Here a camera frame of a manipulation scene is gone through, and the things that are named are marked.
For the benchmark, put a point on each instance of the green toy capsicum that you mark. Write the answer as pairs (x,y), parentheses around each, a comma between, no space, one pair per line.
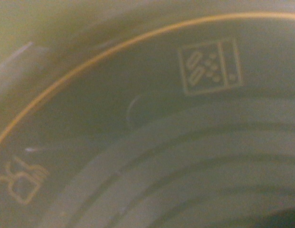
(282,219)

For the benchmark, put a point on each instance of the yellow plastic plate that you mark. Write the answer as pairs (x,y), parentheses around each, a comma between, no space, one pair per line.
(147,113)

